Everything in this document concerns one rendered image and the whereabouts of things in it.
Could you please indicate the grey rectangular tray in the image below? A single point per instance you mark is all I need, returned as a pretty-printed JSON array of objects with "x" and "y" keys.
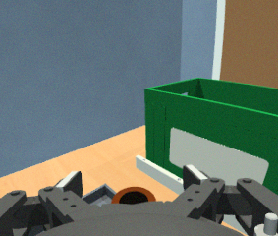
[{"x": 101, "y": 195}]

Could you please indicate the green divided crate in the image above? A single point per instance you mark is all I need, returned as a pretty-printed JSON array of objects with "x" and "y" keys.
[{"x": 222, "y": 140}]

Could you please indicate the brown bottle with green label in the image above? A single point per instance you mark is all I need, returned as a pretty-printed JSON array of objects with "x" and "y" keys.
[{"x": 133, "y": 195}]

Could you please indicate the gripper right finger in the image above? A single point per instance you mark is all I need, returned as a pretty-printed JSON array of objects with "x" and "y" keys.
[{"x": 249, "y": 200}]

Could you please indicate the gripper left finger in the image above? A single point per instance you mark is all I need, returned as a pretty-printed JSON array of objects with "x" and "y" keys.
[{"x": 67, "y": 204}]

